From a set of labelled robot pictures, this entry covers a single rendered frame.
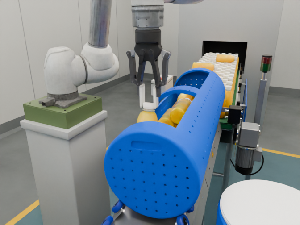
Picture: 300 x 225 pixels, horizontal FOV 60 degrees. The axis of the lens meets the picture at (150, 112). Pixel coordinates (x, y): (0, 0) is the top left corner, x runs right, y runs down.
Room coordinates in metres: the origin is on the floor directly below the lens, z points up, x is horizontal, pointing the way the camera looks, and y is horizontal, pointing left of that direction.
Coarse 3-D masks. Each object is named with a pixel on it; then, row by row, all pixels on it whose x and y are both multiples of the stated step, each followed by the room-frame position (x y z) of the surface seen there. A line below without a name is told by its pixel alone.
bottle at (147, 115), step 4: (144, 108) 0.76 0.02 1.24; (140, 112) 0.77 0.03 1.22; (144, 112) 0.75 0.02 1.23; (148, 112) 0.75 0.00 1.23; (152, 112) 0.75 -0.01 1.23; (140, 116) 0.75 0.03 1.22; (144, 116) 0.74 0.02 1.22; (148, 116) 0.74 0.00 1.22; (152, 116) 0.74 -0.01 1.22; (156, 116) 0.76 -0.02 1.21; (140, 120) 0.74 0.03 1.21; (144, 120) 0.73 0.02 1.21; (148, 120) 0.73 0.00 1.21; (152, 120) 0.74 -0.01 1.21; (156, 120) 0.75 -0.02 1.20
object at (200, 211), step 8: (216, 136) 1.27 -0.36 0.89; (216, 144) 1.22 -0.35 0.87; (216, 152) 1.17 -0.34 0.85; (208, 168) 0.97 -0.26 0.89; (208, 176) 0.93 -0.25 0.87; (208, 184) 0.90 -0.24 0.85; (200, 200) 0.76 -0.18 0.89; (128, 208) 0.67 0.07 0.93; (200, 208) 0.73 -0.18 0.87; (120, 216) 0.64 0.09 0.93; (128, 216) 0.64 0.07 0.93; (136, 216) 0.64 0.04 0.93; (144, 216) 0.64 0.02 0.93; (200, 216) 0.71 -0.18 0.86; (120, 224) 0.60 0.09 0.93; (128, 224) 0.60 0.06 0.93; (136, 224) 0.60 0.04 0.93; (144, 224) 0.60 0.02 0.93; (152, 224) 0.60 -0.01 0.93; (160, 224) 0.60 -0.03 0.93; (168, 224) 0.60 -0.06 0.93; (200, 224) 0.69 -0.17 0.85
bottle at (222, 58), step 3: (219, 54) 2.43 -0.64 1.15; (222, 54) 2.43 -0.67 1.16; (216, 57) 2.42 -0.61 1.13; (219, 57) 2.41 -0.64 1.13; (222, 57) 2.40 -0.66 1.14; (225, 57) 2.39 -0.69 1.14; (228, 57) 2.38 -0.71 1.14; (231, 57) 2.38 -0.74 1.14; (234, 57) 2.39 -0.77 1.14; (216, 60) 2.42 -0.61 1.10; (219, 60) 2.41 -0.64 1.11; (222, 60) 2.40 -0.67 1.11; (225, 60) 2.39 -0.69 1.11; (228, 60) 2.38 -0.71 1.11; (231, 60) 2.37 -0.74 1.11; (234, 60) 2.38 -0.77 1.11
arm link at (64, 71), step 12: (60, 48) 1.29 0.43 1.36; (48, 60) 1.24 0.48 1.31; (60, 60) 1.23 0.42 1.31; (72, 60) 1.27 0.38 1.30; (48, 72) 1.23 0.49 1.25; (60, 72) 1.22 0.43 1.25; (72, 72) 1.26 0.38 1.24; (84, 72) 1.30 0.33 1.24; (48, 84) 1.23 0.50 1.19; (60, 84) 1.22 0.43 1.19; (72, 84) 1.26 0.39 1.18
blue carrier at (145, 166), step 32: (160, 96) 1.02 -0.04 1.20; (224, 96) 1.31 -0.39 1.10; (128, 128) 0.67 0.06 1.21; (160, 128) 0.63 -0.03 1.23; (192, 128) 0.70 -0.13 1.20; (128, 160) 0.62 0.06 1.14; (160, 160) 0.59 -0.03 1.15; (192, 160) 0.57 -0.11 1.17; (128, 192) 0.63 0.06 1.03; (160, 192) 0.59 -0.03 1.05; (192, 192) 0.56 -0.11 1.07
